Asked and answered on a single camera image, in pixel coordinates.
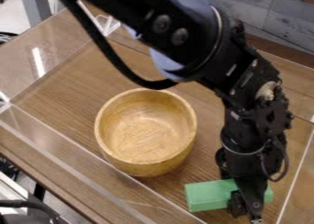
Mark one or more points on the black metal bracket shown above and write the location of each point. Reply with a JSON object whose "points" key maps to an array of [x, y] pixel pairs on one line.
{"points": [[38, 213]]}

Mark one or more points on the brown wooden bowl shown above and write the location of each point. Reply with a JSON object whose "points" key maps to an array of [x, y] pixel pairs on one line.
{"points": [[146, 131]]}

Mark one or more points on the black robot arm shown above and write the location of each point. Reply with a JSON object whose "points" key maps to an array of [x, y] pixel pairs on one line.
{"points": [[199, 46]]}

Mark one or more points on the green rectangular block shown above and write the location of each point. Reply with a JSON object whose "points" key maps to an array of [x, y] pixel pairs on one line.
{"points": [[210, 195]]}

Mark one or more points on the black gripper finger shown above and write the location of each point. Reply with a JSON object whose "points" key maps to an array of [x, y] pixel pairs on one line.
{"points": [[238, 207]]}

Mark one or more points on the grey table leg post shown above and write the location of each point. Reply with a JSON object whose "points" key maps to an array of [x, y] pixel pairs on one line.
{"points": [[38, 11]]}

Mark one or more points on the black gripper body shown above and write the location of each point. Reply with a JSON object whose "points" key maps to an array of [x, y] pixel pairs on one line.
{"points": [[253, 166]]}

